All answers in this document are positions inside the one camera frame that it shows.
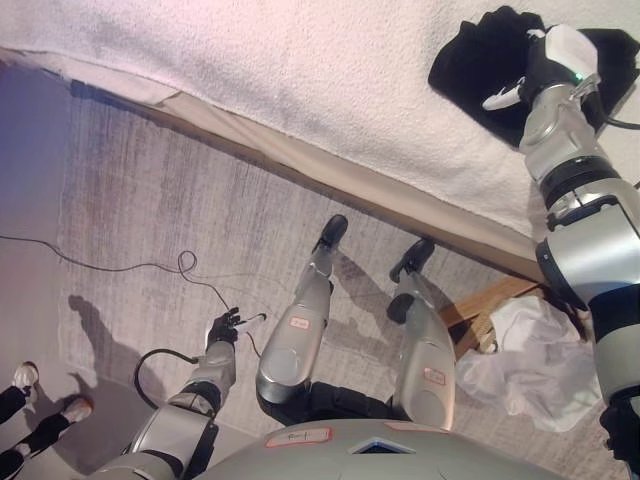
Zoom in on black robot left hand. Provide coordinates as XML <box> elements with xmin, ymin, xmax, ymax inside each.
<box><xmin>206</xmin><ymin>307</ymin><xmax>247</xmax><ymax>347</ymax></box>

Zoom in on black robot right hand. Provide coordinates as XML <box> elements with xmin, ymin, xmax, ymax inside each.
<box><xmin>481</xmin><ymin>23</ymin><xmax>601</xmax><ymax>112</ymax></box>

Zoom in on black garment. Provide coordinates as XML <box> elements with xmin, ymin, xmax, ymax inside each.
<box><xmin>427</xmin><ymin>5</ymin><xmax>640</xmax><ymax>149</ymax></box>

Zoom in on cream bed sheet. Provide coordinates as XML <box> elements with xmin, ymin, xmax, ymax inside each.
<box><xmin>29</xmin><ymin>52</ymin><xmax>544</xmax><ymax>266</ymax></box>

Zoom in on wooden laundry basket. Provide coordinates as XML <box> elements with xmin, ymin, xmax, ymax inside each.
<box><xmin>438</xmin><ymin>276</ymin><xmax>557</xmax><ymax>362</ymax></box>

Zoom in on silver robot left leg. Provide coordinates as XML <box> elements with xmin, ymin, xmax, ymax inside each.
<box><xmin>255</xmin><ymin>214</ymin><xmax>350</xmax><ymax>407</ymax></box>

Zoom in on silver robot leg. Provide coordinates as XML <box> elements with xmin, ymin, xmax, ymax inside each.
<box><xmin>255</xmin><ymin>214</ymin><xmax>350</xmax><ymax>407</ymax></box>
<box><xmin>386</xmin><ymin>238</ymin><xmax>457</xmax><ymax>427</ymax></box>

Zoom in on grey rug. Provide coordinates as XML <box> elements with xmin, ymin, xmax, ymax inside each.
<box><xmin>55</xmin><ymin>94</ymin><xmax>634</xmax><ymax>480</ymax></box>

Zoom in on white sneaker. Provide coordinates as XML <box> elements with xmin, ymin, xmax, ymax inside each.
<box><xmin>10</xmin><ymin>361</ymin><xmax>40</xmax><ymax>402</ymax></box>
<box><xmin>60</xmin><ymin>394</ymin><xmax>95</xmax><ymax>422</ymax></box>

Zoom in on grey robot torso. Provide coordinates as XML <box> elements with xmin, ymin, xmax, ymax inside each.
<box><xmin>94</xmin><ymin>380</ymin><xmax>632</xmax><ymax>480</ymax></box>

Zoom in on silver robot right leg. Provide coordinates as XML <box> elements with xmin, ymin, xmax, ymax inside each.
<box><xmin>386</xmin><ymin>238</ymin><xmax>457</xmax><ymax>427</ymax></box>

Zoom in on person leg black trousers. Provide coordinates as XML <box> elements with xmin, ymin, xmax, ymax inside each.
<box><xmin>0</xmin><ymin>413</ymin><xmax>71</xmax><ymax>469</ymax></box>
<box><xmin>0</xmin><ymin>386</ymin><xmax>28</xmax><ymax>425</ymax></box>

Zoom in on white fleece blanket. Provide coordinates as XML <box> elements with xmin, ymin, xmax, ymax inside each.
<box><xmin>0</xmin><ymin>0</ymin><xmax>640</xmax><ymax>242</ymax></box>

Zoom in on white shirt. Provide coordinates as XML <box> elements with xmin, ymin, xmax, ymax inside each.
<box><xmin>454</xmin><ymin>294</ymin><xmax>607</xmax><ymax>434</ymax></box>

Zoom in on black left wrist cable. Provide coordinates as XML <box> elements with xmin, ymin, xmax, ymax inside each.
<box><xmin>133</xmin><ymin>348</ymin><xmax>211</xmax><ymax>417</ymax></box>

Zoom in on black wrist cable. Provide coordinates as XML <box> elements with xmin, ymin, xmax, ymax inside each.
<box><xmin>595</xmin><ymin>110</ymin><xmax>640</xmax><ymax>130</ymax></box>
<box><xmin>133</xmin><ymin>348</ymin><xmax>211</xmax><ymax>417</ymax></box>

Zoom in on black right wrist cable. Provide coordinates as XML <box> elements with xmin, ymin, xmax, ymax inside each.
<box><xmin>595</xmin><ymin>110</ymin><xmax>640</xmax><ymax>130</ymax></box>

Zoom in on thin black floor cable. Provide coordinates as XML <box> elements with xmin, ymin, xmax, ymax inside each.
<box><xmin>0</xmin><ymin>233</ymin><xmax>268</xmax><ymax>359</ymax></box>

